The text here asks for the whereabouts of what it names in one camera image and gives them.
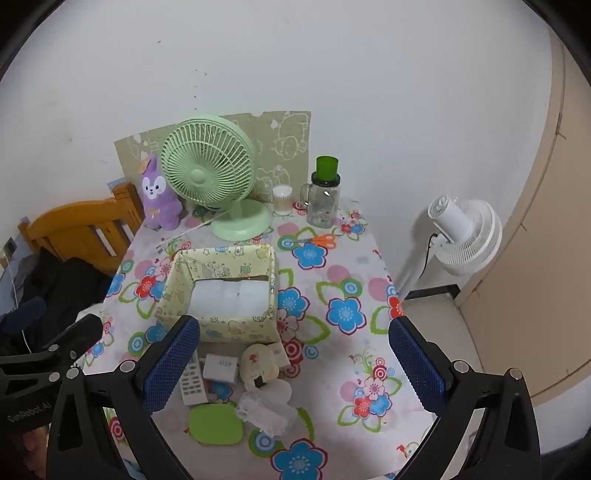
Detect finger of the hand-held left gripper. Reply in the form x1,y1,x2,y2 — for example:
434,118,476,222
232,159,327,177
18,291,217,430
44,314,103,371

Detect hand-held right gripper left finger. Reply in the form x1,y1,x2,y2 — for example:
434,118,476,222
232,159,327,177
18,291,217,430
46,315,201,480

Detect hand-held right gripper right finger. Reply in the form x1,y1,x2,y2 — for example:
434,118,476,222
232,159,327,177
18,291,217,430
388,316,541,480

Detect white remote control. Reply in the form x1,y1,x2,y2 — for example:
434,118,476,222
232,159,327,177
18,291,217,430
179,351,207,406

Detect white charger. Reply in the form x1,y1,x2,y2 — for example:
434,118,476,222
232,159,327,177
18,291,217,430
203,353,237,381

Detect green paddle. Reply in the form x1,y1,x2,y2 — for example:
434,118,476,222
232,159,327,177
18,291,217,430
187,402,245,446

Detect clear floss pick box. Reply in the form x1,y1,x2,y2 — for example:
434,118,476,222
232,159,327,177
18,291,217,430
236,381,294,437

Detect printed storage box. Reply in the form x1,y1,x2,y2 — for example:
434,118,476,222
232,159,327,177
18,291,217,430
154,244,279,343

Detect black clothing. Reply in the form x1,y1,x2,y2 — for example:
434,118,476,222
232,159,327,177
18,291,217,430
0,251,116,356

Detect cream plush pouch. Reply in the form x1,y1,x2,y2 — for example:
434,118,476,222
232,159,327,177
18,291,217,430
240,344,283,389

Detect wooden chair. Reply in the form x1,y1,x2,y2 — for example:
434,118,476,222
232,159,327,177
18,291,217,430
18,182,146,278

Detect floral tablecloth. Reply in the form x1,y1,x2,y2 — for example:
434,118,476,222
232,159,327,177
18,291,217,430
81,198,444,480

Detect white floor fan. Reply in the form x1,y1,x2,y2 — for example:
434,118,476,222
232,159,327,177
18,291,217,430
397,196,503,301

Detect orange scissors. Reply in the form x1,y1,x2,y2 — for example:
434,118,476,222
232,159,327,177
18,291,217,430
283,234,336,250

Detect purple plush toy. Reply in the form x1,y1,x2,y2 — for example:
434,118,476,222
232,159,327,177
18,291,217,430
140,156,184,230

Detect beige wooden door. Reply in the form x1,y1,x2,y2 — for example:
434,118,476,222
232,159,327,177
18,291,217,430
455,32,591,402

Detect glass mug jar green lid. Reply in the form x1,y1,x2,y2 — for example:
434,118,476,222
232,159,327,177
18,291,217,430
300,156,341,228

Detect green desk fan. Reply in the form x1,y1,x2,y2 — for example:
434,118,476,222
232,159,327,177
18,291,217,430
161,115,273,241

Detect cotton swab container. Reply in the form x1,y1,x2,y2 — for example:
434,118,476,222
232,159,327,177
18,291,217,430
272,185,295,217

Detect black fan cable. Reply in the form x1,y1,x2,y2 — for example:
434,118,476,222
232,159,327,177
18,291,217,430
424,233,439,278

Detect white fan power cable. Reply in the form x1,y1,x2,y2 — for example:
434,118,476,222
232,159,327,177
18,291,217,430
157,210,232,245

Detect green cartoon wall sheet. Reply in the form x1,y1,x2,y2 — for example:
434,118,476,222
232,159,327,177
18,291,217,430
114,111,311,217

